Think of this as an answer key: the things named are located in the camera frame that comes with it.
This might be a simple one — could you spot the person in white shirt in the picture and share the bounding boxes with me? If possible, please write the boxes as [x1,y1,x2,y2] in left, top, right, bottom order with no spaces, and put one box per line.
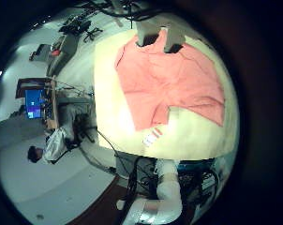
[26,125,86,165]

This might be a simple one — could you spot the orange button shirt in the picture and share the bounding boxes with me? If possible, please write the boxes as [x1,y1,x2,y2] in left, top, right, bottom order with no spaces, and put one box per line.
[114,29,226,132]

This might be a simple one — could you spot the black left hand cable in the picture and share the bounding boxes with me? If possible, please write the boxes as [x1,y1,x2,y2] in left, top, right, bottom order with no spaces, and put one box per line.
[84,0,168,22]

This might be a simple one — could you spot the thin black floor cable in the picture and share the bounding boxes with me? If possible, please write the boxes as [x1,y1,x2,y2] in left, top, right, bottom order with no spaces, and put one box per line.
[96,129,140,176]

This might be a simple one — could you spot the black equipment and cable tangle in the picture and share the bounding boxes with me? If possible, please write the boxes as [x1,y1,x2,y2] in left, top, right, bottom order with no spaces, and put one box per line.
[128,157,224,217]

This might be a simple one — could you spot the dark grey case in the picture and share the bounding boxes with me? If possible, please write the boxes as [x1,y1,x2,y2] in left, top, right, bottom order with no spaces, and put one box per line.
[28,43,52,62]

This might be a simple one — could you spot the long grey table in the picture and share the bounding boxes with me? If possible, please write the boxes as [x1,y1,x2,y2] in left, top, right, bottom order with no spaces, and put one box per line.
[47,33,80,78]

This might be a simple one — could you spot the white shirt label tag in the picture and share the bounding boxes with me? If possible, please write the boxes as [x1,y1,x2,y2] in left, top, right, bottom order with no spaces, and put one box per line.
[141,126,164,148]

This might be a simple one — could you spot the brown wooden desk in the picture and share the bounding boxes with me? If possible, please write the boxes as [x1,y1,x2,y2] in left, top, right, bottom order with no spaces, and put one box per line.
[15,76,60,130]

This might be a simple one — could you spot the blue computer monitor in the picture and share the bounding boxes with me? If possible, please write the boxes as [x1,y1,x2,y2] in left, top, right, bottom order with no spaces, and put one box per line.
[23,88,47,120]

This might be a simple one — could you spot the brown floor mat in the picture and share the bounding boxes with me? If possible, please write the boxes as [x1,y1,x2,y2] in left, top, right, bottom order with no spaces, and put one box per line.
[66,174,130,225]

